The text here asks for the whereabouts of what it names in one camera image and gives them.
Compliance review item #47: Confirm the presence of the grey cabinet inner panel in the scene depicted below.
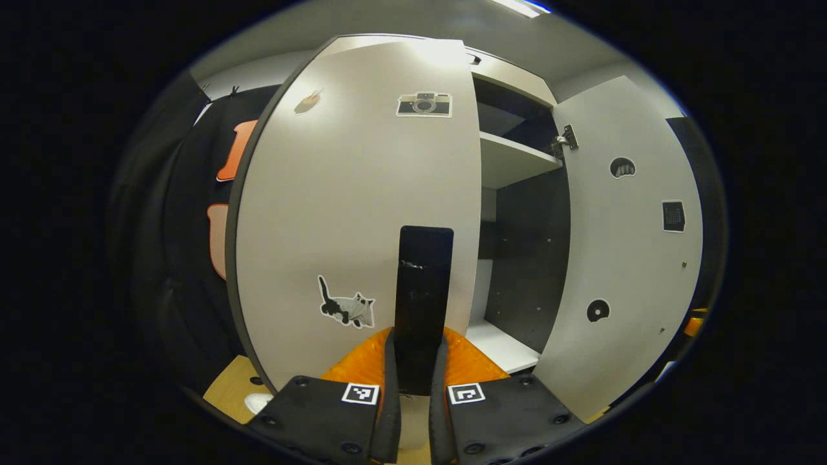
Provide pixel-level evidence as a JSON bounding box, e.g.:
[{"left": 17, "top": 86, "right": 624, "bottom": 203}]
[{"left": 479, "top": 102, "right": 537, "bottom": 138}]

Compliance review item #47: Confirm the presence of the beige cabinet door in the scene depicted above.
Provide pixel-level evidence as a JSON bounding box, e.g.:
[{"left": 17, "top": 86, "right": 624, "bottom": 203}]
[
  {"left": 533, "top": 76, "right": 705, "bottom": 424},
  {"left": 226, "top": 36, "right": 484, "bottom": 446}
]

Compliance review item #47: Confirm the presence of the white cabinet shelf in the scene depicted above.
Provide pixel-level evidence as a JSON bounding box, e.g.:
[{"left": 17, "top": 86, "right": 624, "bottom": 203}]
[
  {"left": 465, "top": 320, "right": 542, "bottom": 374},
  {"left": 479, "top": 132, "right": 563, "bottom": 190}
]

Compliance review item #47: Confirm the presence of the beige cabinet drawer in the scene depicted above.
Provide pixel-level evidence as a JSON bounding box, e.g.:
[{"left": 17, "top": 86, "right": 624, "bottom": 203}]
[{"left": 465, "top": 50, "right": 558, "bottom": 107}]

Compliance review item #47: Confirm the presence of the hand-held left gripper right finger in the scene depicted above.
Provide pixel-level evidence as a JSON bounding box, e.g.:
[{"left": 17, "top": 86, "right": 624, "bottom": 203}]
[{"left": 430, "top": 326, "right": 585, "bottom": 465}]

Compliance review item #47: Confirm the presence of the metal door hinge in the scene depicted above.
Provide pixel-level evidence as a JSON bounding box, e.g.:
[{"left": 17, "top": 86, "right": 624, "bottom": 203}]
[{"left": 550, "top": 124, "right": 579, "bottom": 159}]

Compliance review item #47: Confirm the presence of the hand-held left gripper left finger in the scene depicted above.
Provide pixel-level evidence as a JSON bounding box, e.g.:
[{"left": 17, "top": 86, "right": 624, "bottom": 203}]
[{"left": 246, "top": 326, "right": 403, "bottom": 465}]

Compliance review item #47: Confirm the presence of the large ceiling light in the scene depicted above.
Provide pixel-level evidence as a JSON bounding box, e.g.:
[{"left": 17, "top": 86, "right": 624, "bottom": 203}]
[{"left": 491, "top": 0, "right": 550, "bottom": 19}]

